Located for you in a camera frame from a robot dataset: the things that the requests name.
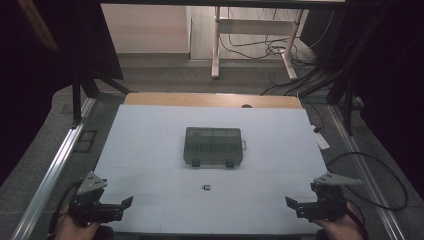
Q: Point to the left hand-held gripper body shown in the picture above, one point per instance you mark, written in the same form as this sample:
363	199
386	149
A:
86	208

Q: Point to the grey transparent compartment box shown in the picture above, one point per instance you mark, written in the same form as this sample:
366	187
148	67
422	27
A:
213	146

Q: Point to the black curtain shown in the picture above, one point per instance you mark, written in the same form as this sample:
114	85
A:
33	83
393	83

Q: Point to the white table cover sheet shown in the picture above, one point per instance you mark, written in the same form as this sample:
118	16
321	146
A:
150	140

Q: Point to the aluminium rail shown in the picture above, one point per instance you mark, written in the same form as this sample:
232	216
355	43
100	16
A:
50	180
362	166

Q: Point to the white paper tag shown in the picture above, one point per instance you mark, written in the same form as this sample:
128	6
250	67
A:
321	140

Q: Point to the white desk frame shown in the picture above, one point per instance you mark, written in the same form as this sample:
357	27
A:
253	26

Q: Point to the person's right hand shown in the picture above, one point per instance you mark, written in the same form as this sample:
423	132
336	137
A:
340	230

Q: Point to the black metal stand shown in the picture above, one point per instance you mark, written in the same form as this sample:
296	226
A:
348	110
76	100

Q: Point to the person's left hand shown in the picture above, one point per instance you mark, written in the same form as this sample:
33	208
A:
71	231

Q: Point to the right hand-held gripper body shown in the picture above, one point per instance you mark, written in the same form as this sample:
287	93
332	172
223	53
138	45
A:
330	203

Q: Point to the small grey plug adapter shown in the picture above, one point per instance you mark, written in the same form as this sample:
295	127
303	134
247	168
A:
206	187

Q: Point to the black overhead bar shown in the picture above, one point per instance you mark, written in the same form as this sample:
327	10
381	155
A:
216	2

